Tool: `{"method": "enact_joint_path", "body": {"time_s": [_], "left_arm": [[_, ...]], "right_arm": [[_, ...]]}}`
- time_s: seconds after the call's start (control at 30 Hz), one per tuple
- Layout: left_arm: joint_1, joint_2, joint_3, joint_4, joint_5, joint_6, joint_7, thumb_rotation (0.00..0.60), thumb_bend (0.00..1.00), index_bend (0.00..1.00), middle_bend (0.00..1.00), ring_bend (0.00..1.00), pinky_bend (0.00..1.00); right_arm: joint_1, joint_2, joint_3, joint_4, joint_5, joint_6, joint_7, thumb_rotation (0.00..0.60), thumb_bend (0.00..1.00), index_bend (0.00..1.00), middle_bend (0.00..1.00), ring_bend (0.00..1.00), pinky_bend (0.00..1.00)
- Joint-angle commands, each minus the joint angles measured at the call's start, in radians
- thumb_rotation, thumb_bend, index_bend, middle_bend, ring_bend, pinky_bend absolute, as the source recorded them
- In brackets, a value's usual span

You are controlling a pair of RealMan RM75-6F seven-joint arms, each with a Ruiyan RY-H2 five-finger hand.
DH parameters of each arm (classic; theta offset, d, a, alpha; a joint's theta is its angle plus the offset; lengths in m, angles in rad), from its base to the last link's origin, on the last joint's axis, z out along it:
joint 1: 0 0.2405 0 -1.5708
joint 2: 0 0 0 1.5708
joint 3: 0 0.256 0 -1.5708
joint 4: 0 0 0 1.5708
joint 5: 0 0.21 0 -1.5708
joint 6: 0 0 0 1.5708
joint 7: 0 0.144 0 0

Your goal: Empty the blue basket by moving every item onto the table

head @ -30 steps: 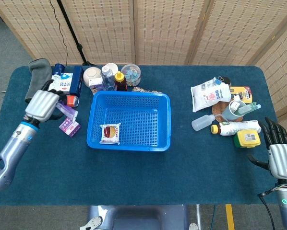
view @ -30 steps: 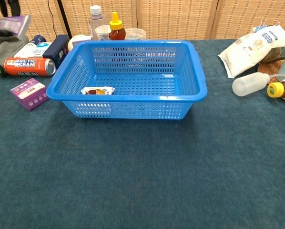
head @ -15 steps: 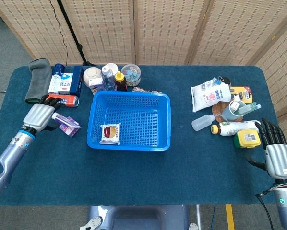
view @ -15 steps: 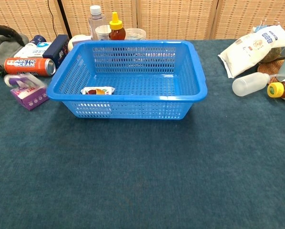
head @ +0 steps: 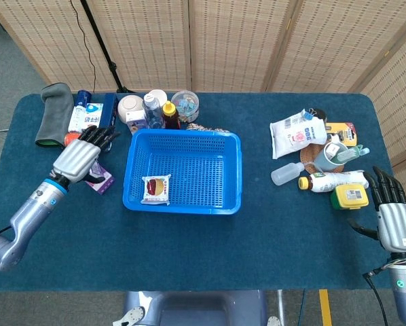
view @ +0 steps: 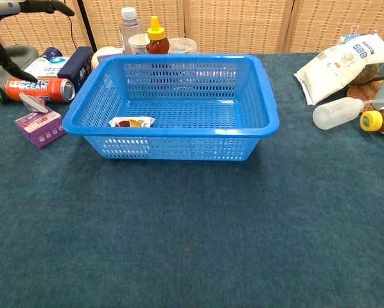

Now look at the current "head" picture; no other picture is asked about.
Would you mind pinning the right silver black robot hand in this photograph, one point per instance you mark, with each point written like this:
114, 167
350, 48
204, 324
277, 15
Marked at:
394, 224

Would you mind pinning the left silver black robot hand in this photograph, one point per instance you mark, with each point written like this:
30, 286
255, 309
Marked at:
75, 158

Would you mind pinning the small purple box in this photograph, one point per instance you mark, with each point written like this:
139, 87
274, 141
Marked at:
102, 186

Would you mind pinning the white snack packet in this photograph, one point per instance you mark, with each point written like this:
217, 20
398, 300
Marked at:
155, 188

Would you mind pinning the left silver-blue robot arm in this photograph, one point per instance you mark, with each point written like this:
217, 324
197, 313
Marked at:
30, 214

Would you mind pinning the silver-blue robot base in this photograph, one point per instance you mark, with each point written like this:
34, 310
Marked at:
196, 309

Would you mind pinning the white drink bottle yellow cap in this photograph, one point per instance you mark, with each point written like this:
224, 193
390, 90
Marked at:
335, 180

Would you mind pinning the clear plastic water bottle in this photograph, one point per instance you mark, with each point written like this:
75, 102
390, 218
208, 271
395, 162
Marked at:
153, 113

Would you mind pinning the honey bottle yellow cap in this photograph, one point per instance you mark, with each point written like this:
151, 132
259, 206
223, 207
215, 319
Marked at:
170, 117

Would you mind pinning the orange Arctic Ocean can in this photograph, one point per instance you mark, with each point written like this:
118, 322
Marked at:
70, 138

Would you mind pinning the white blue tissue pack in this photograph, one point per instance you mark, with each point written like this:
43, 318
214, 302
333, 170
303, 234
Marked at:
92, 117

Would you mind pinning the grey folded towel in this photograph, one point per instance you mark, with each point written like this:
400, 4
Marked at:
55, 115

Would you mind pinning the yellow green lidded box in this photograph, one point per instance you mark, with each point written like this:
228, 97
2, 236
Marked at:
350, 197

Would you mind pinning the dark blue rectangular box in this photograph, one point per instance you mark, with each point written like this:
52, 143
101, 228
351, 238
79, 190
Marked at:
108, 112

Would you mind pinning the dark blue small can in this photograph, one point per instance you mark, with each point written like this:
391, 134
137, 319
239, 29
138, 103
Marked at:
83, 97

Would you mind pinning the small purple white carton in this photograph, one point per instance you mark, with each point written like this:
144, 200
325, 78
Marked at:
136, 120

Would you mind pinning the cream round bowl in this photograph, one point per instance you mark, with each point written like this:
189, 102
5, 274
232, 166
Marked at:
130, 105

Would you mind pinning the grey-green plastic cup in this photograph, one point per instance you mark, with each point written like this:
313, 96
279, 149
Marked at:
323, 161

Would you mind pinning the small white box in cup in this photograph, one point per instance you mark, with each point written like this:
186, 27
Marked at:
332, 150

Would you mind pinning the blue plastic perforated basket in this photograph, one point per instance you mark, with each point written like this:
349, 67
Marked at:
176, 159

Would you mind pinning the white paper cup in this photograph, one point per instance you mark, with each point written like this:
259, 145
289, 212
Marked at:
159, 95

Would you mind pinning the yellow snack packet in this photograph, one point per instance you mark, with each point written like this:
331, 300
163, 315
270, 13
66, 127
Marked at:
344, 132

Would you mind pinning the yellow floor tape strip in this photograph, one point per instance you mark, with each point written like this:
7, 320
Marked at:
325, 305

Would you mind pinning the woven rattan coaster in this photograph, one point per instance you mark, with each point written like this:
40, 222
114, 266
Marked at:
308, 158

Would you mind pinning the black tripod stand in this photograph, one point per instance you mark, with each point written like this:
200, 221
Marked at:
102, 51

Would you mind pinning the clear round clip container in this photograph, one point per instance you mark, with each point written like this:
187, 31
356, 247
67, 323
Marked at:
186, 103

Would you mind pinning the white flour bag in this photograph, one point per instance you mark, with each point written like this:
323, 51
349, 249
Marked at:
296, 136

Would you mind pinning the blue binder clip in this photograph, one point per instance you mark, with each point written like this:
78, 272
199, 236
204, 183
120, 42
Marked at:
307, 114

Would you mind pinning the teal felt table cover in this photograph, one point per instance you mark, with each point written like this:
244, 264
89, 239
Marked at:
189, 251

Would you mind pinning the bamboo folding screen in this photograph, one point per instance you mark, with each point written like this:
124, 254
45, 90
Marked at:
230, 40

